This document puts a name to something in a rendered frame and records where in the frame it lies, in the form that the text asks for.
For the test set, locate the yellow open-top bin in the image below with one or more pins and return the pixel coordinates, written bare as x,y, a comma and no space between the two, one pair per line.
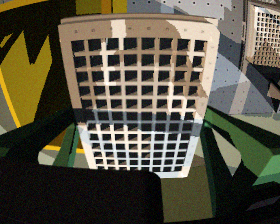
32,74

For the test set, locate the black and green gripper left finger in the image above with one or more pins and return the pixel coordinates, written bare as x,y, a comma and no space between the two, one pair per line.
25,143

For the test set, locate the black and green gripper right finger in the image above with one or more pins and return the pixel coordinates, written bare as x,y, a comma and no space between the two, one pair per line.
260,160

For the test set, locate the white well plate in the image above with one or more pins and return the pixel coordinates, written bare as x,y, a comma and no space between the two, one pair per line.
265,54
155,143

